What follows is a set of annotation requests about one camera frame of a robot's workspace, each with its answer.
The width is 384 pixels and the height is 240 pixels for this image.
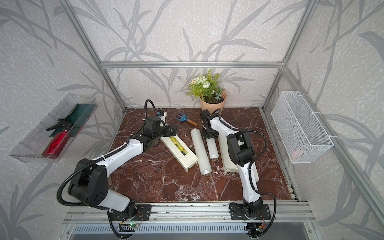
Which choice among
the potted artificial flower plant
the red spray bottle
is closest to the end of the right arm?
the potted artificial flower plant

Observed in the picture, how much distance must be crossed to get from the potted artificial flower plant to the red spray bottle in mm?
645

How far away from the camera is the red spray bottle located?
1.86 feet

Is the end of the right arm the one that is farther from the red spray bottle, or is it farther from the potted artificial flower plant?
the red spray bottle

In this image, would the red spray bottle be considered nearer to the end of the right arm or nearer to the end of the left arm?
the end of the left arm

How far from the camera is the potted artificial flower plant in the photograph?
3.11 feet
